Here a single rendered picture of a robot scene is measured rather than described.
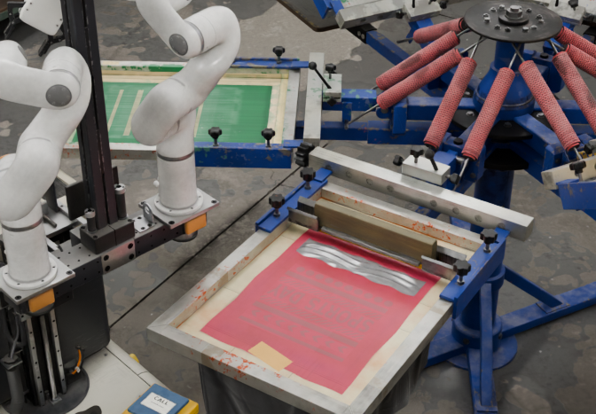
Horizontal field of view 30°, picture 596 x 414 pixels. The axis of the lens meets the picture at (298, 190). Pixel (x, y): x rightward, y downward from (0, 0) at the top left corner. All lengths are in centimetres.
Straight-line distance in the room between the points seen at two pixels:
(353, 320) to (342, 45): 361
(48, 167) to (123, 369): 140
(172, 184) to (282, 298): 40
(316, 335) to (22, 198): 80
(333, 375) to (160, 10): 93
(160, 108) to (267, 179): 249
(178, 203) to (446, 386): 154
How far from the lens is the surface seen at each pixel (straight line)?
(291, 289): 288
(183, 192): 282
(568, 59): 343
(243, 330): 276
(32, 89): 232
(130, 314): 433
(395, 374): 260
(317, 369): 265
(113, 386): 363
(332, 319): 279
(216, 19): 252
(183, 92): 259
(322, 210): 301
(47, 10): 282
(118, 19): 663
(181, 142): 275
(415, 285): 290
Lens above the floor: 275
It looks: 34 degrees down
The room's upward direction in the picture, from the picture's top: straight up
